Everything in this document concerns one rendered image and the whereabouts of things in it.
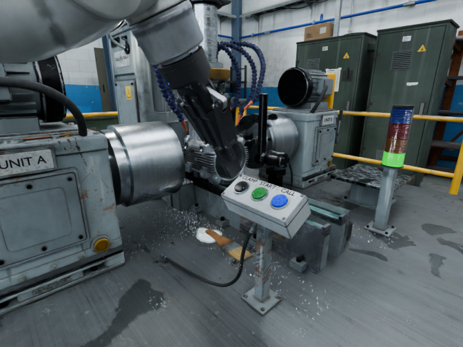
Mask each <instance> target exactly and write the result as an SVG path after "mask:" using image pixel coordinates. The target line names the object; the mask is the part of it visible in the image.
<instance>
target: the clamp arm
mask: <svg viewBox="0 0 463 347"><path fill-rule="evenodd" d="M258 101H259V110H258V140H257V143H258V156H257V161H263V160H264V158H262V157H263V155H264V154H265V153H266V137H267V103H268V94H259V99H258Z"/></svg>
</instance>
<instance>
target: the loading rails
mask: <svg viewBox="0 0 463 347"><path fill-rule="evenodd" d="M187 179H188V180H189V181H190V180H192V181H193V183H194V205H192V206H191V210H192V211H194V212H195V213H198V212H200V211H204V212H206V213H208V214H210V215H212V216H214V217H215V218H217V219H216V224H217V225H218V226H220V227H222V228H224V227H226V226H229V225H230V226H232V227H234V228H235V229H238V230H239V231H240V233H242V234H243V235H245V236H247V234H248V232H249V230H250V229H251V226H252V224H253V223H254V222H253V221H251V220H249V219H247V218H245V217H243V216H241V215H239V214H237V213H235V212H233V211H230V210H229V209H228V208H227V205H226V204H225V202H224V200H223V199H222V196H221V193H222V192H224V190H226V189H225V188H228V186H230V184H227V185H223V184H221V185H222V186H223V187H222V186H221V185H220V183H219V185H220V186H219V185H214V184H212V183H210V182H208V181H207V180H203V178H201V179H200V178H197V177H195V176H192V175H189V174H187ZM307 199H309V200H308V203H309V208H310V211H311V214H310V215H309V217H308V218H307V219H306V220H305V222H304V223H303V224H302V226H301V227H300V228H299V230H298V231H297V232H296V234H295V235H294V237H292V239H289V238H286V237H285V236H283V235H281V234H279V233H276V232H275V231H273V236H272V251H274V252H276V253H278V254H279V255H281V256H283V257H285V258H287V259H288V260H289V266H290V267H291V268H293V269H295V270H297V271H299V272H300V273H301V272H303V271H304V270H305V269H307V270H308V271H311V272H312V273H314V274H317V273H319V272H320V271H321V270H323V268H324V267H326V263H327V254H330V255H332V256H334V257H338V256H339V255H340V254H341V253H343V252H344V249H345V244H346V239H347V230H348V226H349V216H350V211H351V210H348V209H344V208H342V207H338V206H336V205H333V204H329V203H327V202H323V201H320V200H317V199H314V198H310V197H308V196H307ZM248 243H250V244H251V245H253V246H256V228H255V229H254V231H253V233H252V235H251V237H250V239H249V242H248Z"/></svg>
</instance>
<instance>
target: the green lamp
mask: <svg viewBox="0 0 463 347"><path fill-rule="evenodd" d="M404 157H405V153H404V154H392V153H389V152H385V151H384V153H383V157H382V164H383V165H386V166H390V167H402V166H403V164H404Z"/></svg>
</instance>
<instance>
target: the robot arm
mask: <svg viewBox="0 0 463 347"><path fill-rule="evenodd" d="M124 19H125V21H126V23H127V24H128V25H129V27H130V26H131V27H130V29H131V32H132V34H133V35H134V36H135V38H136V40H137V42H138V44H139V45H140V47H141V49H142V51H143V53H144V55H145V57H146V58H147V60H148V62H149V63H150V64H151V65H158V64H159V65H158V66H157V69H158V70H159V72H160V74H161V76H162V78H163V80H164V81H165V84H166V86H167V87H168V88H169V89H171V90H177V92H178V95H179V97H178V98H177V99H175V100H174V102H175V103H176V105H177V106H178V107H179V108H180V109H181V111H182V112H183V113H184V115H185V116H186V118H187V119H188V121H189V122H190V124H191V125H192V127H193V128H194V130H195V131H196V133H197V134H198V136H199V137H200V139H201V140H202V141H203V143H204V144H205V145H206V144H209V146H210V147H211V148H212V149H214V151H215V153H216V155H217V157H218V159H219V161H220V163H221V165H222V167H223V169H224V171H225V173H226V175H227V177H229V178H233V177H234V176H235V175H236V174H237V173H238V172H239V171H240V170H241V166H240V164H239V162H238V159H237V157H236V155H235V153H234V150H233V149H232V146H233V145H234V144H235V143H236V142H237V141H238V140H237V136H236V130H235V127H234V122H233V118H232V113H231V110H230V100H231V98H230V95H229V94H227V93H226V94H224V95H221V94H219V93H218V92H216V88H215V86H214V84H213V83H212V82H211V81H210V79H209V72H210V70H211V66H210V64H209V61H208V59H207V56H206V54H205V51H204V49H203V47H202V46H201V45H199V44H201V43H202V42H203V39H204V37H203V33H202V32H201V29H200V26H199V24H198V21H197V19H196V16H195V14H194V11H193V9H192V4H191V3H190V2H189V0H186V1H185V0H0V63H28V62H33V61H41V60H44V59H48V58H50V57H53V56H56V55H58V54H61V53H64V52H67V51H68V50H71V49H75V48H80V47H82V46H84V45H87V44H89V43H91V42H93V41H95V40H97V39H100V38H101V37H103V36H105V35H106V34H108V33H110V32H111V31H113V29H115V28H116V27H117V26H118V25H119V24H120V23H121V21H122V20H124ZM132 25H133V26H132Z"/></svg>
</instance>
